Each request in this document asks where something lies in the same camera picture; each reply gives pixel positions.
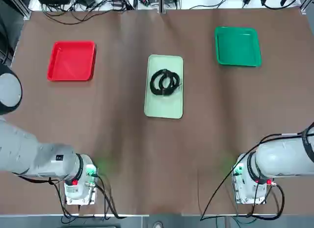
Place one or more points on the pale green rectangular tray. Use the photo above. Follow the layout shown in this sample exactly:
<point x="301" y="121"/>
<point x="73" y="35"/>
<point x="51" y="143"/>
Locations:
<point x="162" y="107"/>

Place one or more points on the aluminium frame post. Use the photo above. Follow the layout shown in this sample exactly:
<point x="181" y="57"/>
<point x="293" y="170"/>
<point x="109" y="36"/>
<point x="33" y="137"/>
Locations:
<point x="162" y="2"/>

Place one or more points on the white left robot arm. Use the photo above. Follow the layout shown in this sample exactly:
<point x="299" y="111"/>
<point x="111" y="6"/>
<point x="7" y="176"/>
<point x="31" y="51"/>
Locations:
<point x="24" y="151"/>

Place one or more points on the green plastic tray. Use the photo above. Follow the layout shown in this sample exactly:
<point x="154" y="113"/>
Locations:
<point x="238" y="46"/>

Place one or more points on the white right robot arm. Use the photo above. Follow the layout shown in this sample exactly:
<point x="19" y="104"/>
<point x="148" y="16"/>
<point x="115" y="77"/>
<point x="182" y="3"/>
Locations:
<point x="277" y="154"/>

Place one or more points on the red plastic tray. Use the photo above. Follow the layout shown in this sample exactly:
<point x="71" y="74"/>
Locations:
<point x="71" y="61"/>

